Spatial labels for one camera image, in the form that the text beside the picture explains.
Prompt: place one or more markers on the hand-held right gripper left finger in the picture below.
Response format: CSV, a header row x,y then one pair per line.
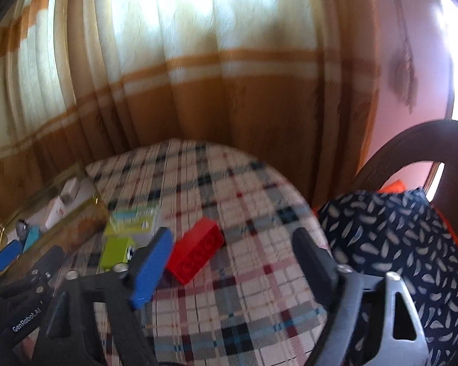
x,y
152,270

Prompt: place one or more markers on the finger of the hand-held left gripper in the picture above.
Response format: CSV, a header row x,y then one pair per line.
x,y
47,262
5,258

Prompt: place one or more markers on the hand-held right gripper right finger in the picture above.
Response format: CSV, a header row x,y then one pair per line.
x,y
315,267

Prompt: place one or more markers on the teal box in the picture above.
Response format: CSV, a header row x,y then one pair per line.
x,y
31,238

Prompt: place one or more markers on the green toy brick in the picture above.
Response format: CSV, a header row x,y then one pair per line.
x,y
114,253

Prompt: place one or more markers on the red toy brick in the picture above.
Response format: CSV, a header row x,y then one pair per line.
x,y
194,253

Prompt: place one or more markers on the white carton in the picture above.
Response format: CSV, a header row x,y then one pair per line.
x,y
55,213

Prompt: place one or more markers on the gold decorated tin box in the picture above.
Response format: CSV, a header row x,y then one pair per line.
x,y
80,225

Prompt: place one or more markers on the clear case with green label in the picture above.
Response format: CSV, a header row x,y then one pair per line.
x,y
131,221

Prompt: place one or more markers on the white power adapter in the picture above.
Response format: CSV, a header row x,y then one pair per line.
x,y
69,192

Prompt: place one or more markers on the navy patterned cushion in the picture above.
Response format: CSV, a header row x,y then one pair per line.
x,y
404,244

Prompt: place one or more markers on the brown wooden chair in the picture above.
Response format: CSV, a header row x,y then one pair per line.
x,y
397,141

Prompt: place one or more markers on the cream and orange curtain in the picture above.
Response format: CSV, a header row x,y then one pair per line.
x,y
213,84

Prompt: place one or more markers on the brown tasselled curtain tieback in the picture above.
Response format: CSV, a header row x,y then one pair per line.
x,y
406,80

